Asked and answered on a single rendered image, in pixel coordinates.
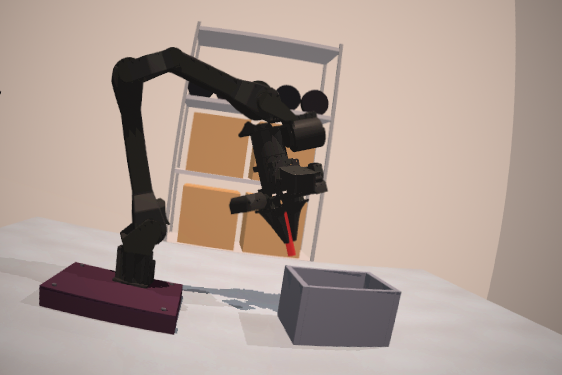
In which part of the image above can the red peg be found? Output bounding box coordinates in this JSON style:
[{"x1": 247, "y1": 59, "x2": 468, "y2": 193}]
[{"x1": 284, "y1": 212, "x2": 296, "y2": 257}]

